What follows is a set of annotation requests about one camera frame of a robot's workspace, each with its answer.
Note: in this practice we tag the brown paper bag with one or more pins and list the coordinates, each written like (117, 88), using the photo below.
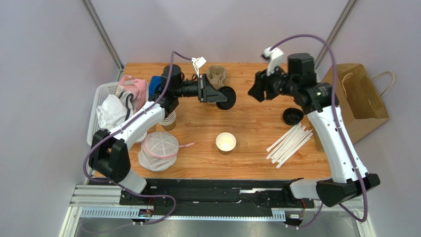
(362, 107)

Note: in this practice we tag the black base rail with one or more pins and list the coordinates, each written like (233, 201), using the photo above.
(217, 198)

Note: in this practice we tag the white mesh food cover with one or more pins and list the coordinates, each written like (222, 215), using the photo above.
(159, 151)

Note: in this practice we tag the stack of black lids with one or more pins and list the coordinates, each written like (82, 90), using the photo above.
(292, 116)

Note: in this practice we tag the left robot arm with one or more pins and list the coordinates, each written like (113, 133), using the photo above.
(109, 150)

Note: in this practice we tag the pink cloth bag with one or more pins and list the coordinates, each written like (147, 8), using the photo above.
(137, 87)

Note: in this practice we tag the stack of paper cups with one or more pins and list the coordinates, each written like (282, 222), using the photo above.
(169, 123)

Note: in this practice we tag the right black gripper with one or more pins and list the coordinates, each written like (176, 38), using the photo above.
(266, 85)

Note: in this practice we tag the black cup lid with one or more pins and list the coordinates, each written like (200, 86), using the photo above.
(230, 95)

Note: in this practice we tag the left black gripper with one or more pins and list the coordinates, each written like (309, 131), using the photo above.
(208, 93)

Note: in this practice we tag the white plastic basket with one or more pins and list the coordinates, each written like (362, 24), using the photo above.
(100, 95)

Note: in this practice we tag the cardboard cup carrier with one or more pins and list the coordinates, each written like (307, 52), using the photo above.
(217, 75)

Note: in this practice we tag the blue folded cloth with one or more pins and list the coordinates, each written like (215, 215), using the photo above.
(155, 87)

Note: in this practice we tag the bundle of white straws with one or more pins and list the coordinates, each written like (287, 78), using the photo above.
(288, 144)

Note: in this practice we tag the white crumpled cloth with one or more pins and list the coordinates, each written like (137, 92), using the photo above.
(114, 110)

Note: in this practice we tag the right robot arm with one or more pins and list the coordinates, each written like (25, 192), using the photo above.
(349, 177)

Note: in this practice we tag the paper coffee cup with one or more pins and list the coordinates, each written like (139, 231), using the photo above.
(225, 142)

